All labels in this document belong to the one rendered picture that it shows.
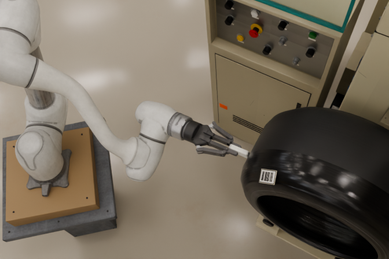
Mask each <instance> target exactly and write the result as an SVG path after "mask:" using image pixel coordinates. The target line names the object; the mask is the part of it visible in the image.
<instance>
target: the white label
mask: <svg viewBox="0 0 389 259"><path fill-rule="evenodd" d="M276 175H277V171H274V170H269V169H261V173H260V179H259V182H260V183H266V184H273V185H275V181H276Z"/></svg>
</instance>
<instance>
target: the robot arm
mask: <svg viewBox="0 0 389 259"><path fill-rule="evenodd" d="M40 42H41V18H40V8H39V4H38V1H37V0H0V81H2V82H4V83H7V84H11V85H14V86H19V87H24V89H25V92H26V94H27V96H26V98H25V101H24V104H25V113H26V120H27V121H26V126H25V131H24V132H23V133H22V134H21V135H20V136H19V138H18V140H17V142H16V146H15V153H16V158H17V160H18V162H19V163H20V165H21V166H22V167H23V169H24V170H25V171H26V172H27V173H28V174H29V179H28V182H27V185H26V186H27V188H28V189H29V190H32V189H35V188H42V196H43V197H48V196H49V193H50V189H51V187H62V188H67V187H68V186H69V182H68V172H69V160H70V157H71V154H72V151H71V150H70V149H65V150H62V135H63V131H64V127H65V123H66V119H67V112H68V100H70V101H71V102H72V104H73V105H74V106H75V107H76V109H77V110H78V112H79V113H80V115H81V116H82V117H83V119H84V121H85V122H86V123H87V125H88V126H89V128H90V129H91V131H92V132H93V134H94V135H95V136H96V138H97V139H98V141H99V142H100V143H101V144H102V145H103V146H104V147H105V148H106V149H107V150H108V151H110V152H111V153H113V154H114V155H116V156H118V157H120V158H121V159H122V161H123V163H124V164H125V165H126V173H127V176H128V177H129V178H130V179H131V180H133V181H136V182H144V181H146V180H148V179H149V178H150V177H151V176H152V175H153V173H154V172H155V170H156V168H157V166H158V164H159V162H160V160H161V157H162V155H163V152H164V147H165V144H166V142H167V139H168V138H169V137H170V136H171V137H174V138H176V139H179V140H186V141H188V142H190V143H193V144H195V146H196V147H197V149H196V151H197V153H198V154H210V155H214V156H220V157H224V156H225V155H226V154H231V155H233V156H237V155H240V156H242V157H245V158H248V156H249V151H247V150H244V149H242V148H241V146H240V145H238V144H236V143H234V142H233V141H234V139H233V136H231V134H229V133H227V132H226V131H225V130H223V129H222V128H221V127H219V126H218V125H217V124H216V122H215V121H213V122H212V124H210V125H203V124H201V123H198V122H196V121H193V119H192V118H191V117H189V116H186V115H184V114H182V113H179V112H177V111H176V110H175V109H173V108H172V107H170V106H167V105H165V104H162V103H158V102H153V101H143V102H141V103H140V104H139V105H138V107H137V108H136V111H135V118H136V119H137V121H138V123H139V124H140V125H141V130H140V134H139V136H138V137H131V138H130V139H128V140H122V139H119V138H117V137H116V136H115V135H114V134H113V133H112V131H111V130H110V128H109V127H108V125H107V123H106V122H105V120H104V118H103V117H102V115H101V113H100V111H99V110H98V108H97V107H96V105H95V103H94V102H93V100H92V98H91V97H90V95H89V94H88V92H87V91H86V90H85V89H84V88H83V87H82V85H81V84H79V83H78V82H77V81H76V80H75V79H73V78H72V77H70V76H68V75H67V74H65V73H63V72H61V71H59V70H58V69H56V68H54V67H52V66H50V65H49V64H47V63H45V62H44V60H43V57H42V53H41V50H40V47H39V44H40ZM210 128H212V129H213V130H216V131H217V132H218V133H220V134H221V135H222V136H224V137H225V138H223V137H221V136H218V135H215V134H214V133H213V132H212V131H211V129H210ZM212 140H215V141H217V142H220V143H223V144H224V145H227V146H229V148H228V147H226V146H224V145H221V144H219V143H216V142H214V141H212ZM205 145H208V146H210V147H214V148H216V149H218V150H216V149H210V148H206V147H202V146H205Z"/></svg>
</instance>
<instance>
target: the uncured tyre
mask: <svg viewBox="0 0 389 259"><path fill-rule="evenodd" d="M261 169H269V170H274V171H277V175H276V181H275V185H273V184H266V183H260V182H259V179H260V173H261ZM240 179H241V184H242V187H243V190H244V194H245V197H246V199H247V200H248V202H249V203H250V204H251V205H252V207H253V208H254V209H255V210H256V211H257V212H259V213H260V214H261V215H262V216H263V217H264V218H266V219H267V220H269V221H270V222H271V223H272V224H274V225H275V226H277V227H278V228H280V229H281V230H283V231H284V232H286V233H288V234H290V235H291V236H293V237H294V238H296V239H298V240H300V241H302V242H304V243H306V244H307V245H309V246H312V247H314V248H316V249H318V250H320V251H323V252H324V253H327V254H330V255H332V256H334V257H337V258H340V259H389V130H388V129H386V128H384V127H382V126H380V125H378V124H376V123H374V122H372V121H370V120H367V119H365V118H363V117H360V116H357V115H354V114H351V113H347V112H344V111H341V110H336V109H330V108H322V107H303V108H297V109H292V110H287V111H284V112H281V113H279V114H277V115H275V116H274V117H273V118H272V119H271V120H270V121H269V122H268V123H267V124H266V125H265V127H264V129H263V130H262V132H261V134H260V135H259V138H258V140H257V141H256V143H255V145H254V147H253V149H252V150H251V152H250V154H249V156H248V158H247V160H246V162H245V164H244V165H243V168H242V172H241V178H240Z"/></svg>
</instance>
